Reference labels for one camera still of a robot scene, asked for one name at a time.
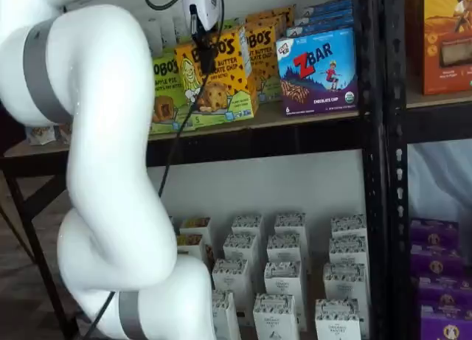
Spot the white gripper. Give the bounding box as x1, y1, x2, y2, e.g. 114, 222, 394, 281
182, 0, 224, 75

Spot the orange Bobo's oat bites box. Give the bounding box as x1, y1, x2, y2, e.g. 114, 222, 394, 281
254, 4, 296, 18
245, 11, 295, 30
243, 22, 285, 104
173, 25, 260, 122

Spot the green Bobo's apple pie box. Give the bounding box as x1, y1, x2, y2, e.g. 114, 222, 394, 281
149, 47, 196, 134
217, 18, 243, 33

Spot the blue Zbar snack box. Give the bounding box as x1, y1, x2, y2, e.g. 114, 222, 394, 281
275, 27, 358, 117
303, 0, 353, 17
283, 18, 355, 38
294, 9, 354, 28

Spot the particle board shelf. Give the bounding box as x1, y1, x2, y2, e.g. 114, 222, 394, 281
405, 90, 472, 109
0, 110, 361, 159

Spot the yellow label granola box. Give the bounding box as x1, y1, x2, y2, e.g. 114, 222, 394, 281
176, 233, 207, 263
178, 217, 213, 243

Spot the white patterned pantry box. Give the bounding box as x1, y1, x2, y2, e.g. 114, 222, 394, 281
330, 214, 368, 243
315, 298, 364, 340
252, 294, 300, 340
263, 260, 306, 330
223, 232, 260, 271
323, 262, 369, 337
231, 214, 265, 245
274, 212, 307, 241
212, 290, 241, 340
265, 233, 304, 267
212, 258, 254, 311
328, 236, 369, 269

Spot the large orange snack box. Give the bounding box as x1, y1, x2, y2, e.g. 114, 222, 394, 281
405, 0, 472, 96

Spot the purple snack box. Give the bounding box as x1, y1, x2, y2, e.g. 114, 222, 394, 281
409, 217, 460, 247
418, 294, 472, 321
420, 315, 472, 340
409, 243, 464, 277
414, 273, 471, 300

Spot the orange label granola bag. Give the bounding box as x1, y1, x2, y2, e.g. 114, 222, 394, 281
55, 122, 74, 145

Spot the white granola bag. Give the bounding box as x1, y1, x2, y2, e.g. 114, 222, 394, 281
26, 125, 57, 146

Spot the white plastic sheet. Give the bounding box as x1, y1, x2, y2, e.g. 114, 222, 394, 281
407, 139, 472, 223

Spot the long black cable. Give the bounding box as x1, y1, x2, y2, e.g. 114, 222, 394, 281
86, 0, 226, 340

